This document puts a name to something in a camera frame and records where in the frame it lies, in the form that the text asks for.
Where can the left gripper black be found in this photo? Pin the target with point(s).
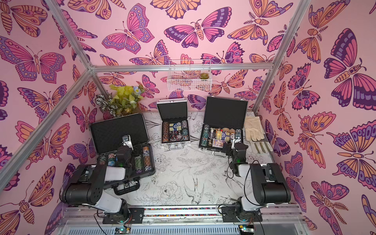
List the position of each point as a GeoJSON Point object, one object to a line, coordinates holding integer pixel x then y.
{"type": "Point", "coordinates": [119, 148]}

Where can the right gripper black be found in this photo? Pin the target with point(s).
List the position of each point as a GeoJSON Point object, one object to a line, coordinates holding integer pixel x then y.
{"type": "Point", "coordinates": [235, 148]}

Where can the medium black poker case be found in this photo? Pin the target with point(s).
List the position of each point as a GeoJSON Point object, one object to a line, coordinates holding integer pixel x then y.
{"type": "Point", "coordinates": [223, 121]}

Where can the small silver poker case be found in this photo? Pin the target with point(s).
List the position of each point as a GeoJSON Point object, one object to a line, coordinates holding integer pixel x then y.
{"type": "Point", "coordinates": [175, 127]}

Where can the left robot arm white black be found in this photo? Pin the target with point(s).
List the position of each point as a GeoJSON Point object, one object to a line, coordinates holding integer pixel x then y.
{"type": "Point", "coordinates": [86, 187]}

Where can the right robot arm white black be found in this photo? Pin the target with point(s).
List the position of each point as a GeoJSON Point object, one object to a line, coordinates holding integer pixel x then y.
{"type": "Point", "coordinates": [264, 184]}

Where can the large black poker case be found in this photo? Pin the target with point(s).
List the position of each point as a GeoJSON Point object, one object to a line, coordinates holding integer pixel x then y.
{"type": "Point", "coordinates": [124, 143]}

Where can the cream work glove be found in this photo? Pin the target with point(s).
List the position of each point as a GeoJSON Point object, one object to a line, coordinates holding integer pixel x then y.
{"type": "Point", "coordinates": [255, 135]}

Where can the striped leaf artificial plant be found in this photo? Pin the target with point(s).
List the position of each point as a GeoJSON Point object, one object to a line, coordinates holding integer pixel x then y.
{"type": "Point", "coordinates": [106, 106]}

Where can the yellow green artificial plant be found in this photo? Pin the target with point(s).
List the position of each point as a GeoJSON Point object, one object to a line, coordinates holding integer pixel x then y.
{"type": "Point", "coordinates": [125, 100]}

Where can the small succulent plant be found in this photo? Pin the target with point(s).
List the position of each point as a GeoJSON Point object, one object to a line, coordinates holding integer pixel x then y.
{"type": "Point", "coordinates": [204, 76]}

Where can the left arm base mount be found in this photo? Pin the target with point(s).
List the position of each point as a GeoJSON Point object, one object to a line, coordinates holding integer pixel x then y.
{"type": "Point", "coordinates": [131, 216]}

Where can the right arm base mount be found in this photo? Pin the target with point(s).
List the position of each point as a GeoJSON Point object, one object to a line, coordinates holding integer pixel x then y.
{"type": "Point", "coordinates": [234, 214]}

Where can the aluminium rail front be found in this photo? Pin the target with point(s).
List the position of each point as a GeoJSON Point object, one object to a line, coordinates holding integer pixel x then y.
{"type": "Point", "coordinates": [285, 219]}

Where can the white wire basket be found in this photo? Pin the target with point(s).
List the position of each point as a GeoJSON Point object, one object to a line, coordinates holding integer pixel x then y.
{"type": "Point", "coordinates": [183, 74]}

